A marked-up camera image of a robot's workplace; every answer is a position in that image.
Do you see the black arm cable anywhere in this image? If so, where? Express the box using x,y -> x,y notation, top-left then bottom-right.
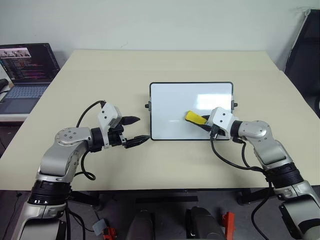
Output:
74,99 -> 108,181
209,124 -> 273,191

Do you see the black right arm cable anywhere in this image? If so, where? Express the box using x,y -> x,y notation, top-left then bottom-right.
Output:
209,124 -> 273,191

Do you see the tall red clamp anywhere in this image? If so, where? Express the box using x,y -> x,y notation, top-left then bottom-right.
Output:
221,211 -> 237,240

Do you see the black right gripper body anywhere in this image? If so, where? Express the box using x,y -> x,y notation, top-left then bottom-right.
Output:
202,115 -> 214,133

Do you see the yellow whiteboard eraser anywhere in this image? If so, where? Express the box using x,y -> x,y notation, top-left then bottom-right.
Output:
184,109 -> 208,127

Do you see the black table frame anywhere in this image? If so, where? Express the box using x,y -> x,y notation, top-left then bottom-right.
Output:
67,187 -> 276,213

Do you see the small black-framed whiteboard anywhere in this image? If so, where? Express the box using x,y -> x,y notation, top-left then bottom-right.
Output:
144,81 -> 239,142

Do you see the dark rounded shape yellow mark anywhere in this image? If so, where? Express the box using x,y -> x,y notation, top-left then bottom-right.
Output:
185,205 -> 226,240

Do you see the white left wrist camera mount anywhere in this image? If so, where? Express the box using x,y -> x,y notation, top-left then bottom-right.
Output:
96,101 -> 123,151

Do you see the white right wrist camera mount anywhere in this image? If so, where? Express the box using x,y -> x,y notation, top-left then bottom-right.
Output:
206,106 -> 239,140

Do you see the small red clamp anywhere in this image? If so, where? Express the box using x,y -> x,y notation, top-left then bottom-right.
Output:
103,225 -> 118,240

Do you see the black office chair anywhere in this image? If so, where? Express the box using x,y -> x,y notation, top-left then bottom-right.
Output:
283,9 -> 320,113

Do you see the dark rounded grey shape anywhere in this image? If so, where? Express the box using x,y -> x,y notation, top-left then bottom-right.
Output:
125,209 -> 157,240

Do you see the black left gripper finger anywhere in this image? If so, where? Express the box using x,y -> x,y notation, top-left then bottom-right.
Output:
124,134 -> 152,150
121,115 -> 141,127

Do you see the open grey laptop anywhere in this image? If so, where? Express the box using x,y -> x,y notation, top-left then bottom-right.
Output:
0,42 -> 61,115

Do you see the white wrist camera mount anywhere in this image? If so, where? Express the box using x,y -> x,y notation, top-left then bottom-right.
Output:
206,106 -> 239,140
96,101 -> 123,151

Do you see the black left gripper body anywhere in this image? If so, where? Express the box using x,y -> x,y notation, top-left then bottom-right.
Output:
107,124 -> 127,149

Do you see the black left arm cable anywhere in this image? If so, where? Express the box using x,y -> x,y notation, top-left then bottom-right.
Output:
74,99 -> 108,181

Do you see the black floor cable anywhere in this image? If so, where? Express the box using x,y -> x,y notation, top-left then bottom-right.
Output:
66,207 -> 97,240
250,188 -> 276,240

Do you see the translucent grey plastic piece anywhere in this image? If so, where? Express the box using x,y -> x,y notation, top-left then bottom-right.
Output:
92,219 -> 108,236

